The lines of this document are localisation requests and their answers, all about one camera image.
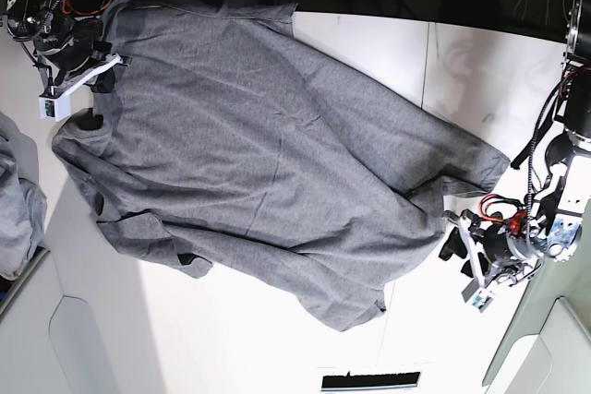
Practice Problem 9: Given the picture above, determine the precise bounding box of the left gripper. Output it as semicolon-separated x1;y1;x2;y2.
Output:
439;209;542;291

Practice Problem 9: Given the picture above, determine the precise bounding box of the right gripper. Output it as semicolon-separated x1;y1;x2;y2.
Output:
34;19;132;130

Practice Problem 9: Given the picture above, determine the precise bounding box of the grey t-shirt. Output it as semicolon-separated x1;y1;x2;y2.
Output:
52;0;509;331

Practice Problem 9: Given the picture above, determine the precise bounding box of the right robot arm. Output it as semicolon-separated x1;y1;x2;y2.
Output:
1;0;432;121

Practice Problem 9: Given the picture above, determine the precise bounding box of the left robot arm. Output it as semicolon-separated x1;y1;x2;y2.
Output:
440;0;590;309

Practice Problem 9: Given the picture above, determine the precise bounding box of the grey clothes pile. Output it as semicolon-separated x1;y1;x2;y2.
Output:
1;114;47;281

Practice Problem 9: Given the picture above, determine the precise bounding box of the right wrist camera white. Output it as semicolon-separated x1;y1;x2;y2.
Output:
39;94;71;122

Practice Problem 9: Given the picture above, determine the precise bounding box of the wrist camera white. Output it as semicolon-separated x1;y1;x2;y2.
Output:
462;280;494;313
39;94;71;122

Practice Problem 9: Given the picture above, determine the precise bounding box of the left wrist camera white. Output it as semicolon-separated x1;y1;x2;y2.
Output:
462;280;494;313

